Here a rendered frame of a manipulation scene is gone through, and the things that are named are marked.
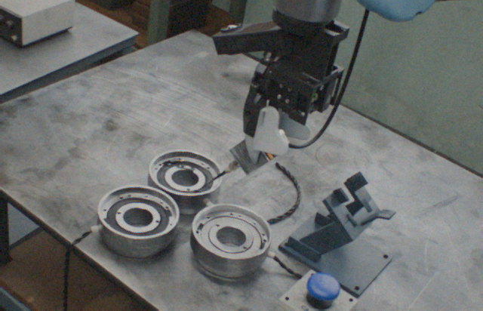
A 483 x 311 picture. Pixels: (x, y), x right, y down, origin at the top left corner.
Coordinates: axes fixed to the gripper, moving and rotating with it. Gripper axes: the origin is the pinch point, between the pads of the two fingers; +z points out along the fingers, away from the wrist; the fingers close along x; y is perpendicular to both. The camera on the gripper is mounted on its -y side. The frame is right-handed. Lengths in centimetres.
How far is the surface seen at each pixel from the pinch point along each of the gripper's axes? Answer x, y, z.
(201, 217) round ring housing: -6.4, -2.7, 10.1
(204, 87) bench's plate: 24.2, -26.9, 13.1
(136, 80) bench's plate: 16.4, -36.2, 13.1
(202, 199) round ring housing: -3.4, -5.1, 10.1
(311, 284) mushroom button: -10.1, 16.1, 6.0
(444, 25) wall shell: 155, -26, 38
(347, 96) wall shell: 155, -52, 79
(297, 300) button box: -10.8, 15.3, 8.7
